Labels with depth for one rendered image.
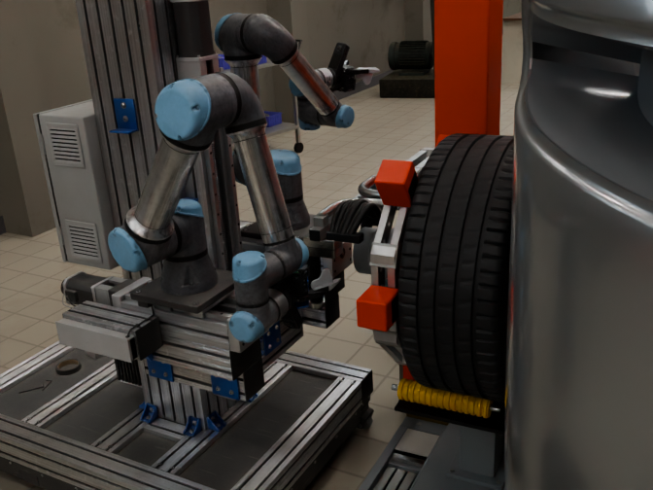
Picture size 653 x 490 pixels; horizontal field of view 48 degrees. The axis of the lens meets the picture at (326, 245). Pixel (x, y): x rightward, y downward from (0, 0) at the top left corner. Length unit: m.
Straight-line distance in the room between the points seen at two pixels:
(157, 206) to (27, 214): 3.51
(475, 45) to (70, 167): 1.22
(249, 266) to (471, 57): 0.96
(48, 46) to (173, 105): 4.12
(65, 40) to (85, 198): 3.53
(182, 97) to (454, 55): 0.95
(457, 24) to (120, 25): 0.92
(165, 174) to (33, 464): 1.28
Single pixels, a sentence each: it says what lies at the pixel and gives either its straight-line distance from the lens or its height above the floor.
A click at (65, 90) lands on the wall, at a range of 5.72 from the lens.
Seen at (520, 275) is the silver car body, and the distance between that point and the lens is 0.80.
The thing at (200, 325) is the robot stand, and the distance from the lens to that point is 1.94.
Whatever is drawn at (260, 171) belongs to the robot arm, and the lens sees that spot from 1.66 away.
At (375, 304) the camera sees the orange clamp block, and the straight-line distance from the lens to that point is 1.65.
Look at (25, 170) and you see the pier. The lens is 5.15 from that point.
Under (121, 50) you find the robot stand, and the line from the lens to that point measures 2.10.
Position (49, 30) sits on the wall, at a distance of 5.65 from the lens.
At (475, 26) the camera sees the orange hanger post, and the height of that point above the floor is 1.40.
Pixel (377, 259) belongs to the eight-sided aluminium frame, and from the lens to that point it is 1.70.
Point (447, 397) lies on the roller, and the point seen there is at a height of 0.53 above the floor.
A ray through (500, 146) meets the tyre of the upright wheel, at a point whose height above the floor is 1.18.
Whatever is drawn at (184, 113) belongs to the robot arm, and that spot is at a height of 1.33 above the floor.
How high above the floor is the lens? 1.60
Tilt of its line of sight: 21 degrees down
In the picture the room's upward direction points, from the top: 4 degrees counter-clockwise
